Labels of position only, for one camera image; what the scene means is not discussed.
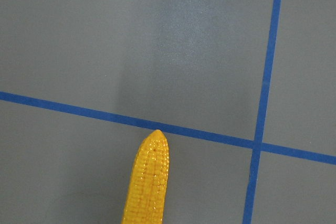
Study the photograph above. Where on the yellow corn cob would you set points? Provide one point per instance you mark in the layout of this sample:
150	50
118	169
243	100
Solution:
148	181

